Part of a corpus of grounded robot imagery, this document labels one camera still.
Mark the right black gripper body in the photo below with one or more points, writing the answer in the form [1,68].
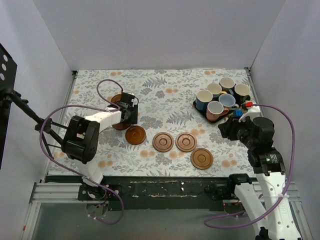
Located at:
[226,128]

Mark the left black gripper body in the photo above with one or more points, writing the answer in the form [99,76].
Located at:
[134,110]

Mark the dark wooden coaster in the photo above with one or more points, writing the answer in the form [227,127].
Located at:
[135,135]

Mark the blue mug white inside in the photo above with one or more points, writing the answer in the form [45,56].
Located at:
[203,98]

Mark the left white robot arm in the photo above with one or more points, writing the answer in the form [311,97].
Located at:
[81,139]

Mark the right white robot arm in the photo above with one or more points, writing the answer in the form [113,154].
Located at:
[272,219]

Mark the blue toy block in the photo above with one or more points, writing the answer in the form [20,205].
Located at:
[238,113]

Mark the pink floral mug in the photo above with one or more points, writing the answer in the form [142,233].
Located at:
[215,110]

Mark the light blue mug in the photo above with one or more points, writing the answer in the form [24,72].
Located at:
[228,101]

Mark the black tray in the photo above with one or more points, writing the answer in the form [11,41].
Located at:
[203,113]

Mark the black mug white inside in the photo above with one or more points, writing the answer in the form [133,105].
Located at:
[241,93]

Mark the cream mug back left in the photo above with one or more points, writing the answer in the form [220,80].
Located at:
[214,88]

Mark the green mug back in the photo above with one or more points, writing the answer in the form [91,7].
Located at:
[227,84]

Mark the floral table mat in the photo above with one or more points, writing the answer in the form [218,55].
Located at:
[165,105]

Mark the black tripod stand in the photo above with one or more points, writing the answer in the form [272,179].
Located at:
[23,105]

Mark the black perforated panel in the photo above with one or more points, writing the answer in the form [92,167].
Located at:
[8,70]

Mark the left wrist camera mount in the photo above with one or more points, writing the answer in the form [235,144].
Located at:
[134,100]

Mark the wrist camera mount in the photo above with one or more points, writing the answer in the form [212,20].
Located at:
[251,111]
[134,100]

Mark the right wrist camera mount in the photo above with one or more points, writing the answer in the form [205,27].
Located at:
[251,111]

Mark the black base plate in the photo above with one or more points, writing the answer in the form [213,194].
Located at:
[174,193]

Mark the aluminium frame rail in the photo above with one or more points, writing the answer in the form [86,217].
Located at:
[50,193]

